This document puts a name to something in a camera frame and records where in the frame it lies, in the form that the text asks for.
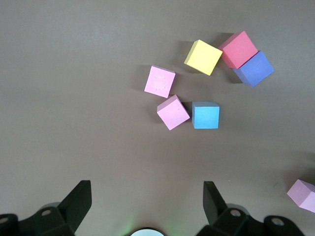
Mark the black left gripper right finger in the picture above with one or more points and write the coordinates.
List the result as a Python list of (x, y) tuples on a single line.
[(214, 209)]

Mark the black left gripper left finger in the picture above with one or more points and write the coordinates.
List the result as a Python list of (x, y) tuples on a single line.
[(76, 206)]

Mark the pink foam cube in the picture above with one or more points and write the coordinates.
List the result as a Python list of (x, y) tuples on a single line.
[(160, 81), (173, 113), (304, 195)]

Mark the red foam cube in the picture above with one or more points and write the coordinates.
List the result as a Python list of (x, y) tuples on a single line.
[(238, 49)]

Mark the blue foam cube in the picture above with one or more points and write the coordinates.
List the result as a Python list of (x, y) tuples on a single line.
[(205, 115)]

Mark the brown table mat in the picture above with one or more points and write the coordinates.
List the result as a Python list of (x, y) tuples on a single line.
[(73, 98)]

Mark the purple foam cube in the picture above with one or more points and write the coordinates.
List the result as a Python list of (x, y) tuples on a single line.
[(254, 68)]

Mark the yellow foam cube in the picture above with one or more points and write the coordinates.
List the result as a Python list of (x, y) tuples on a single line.
[(203, 57)]

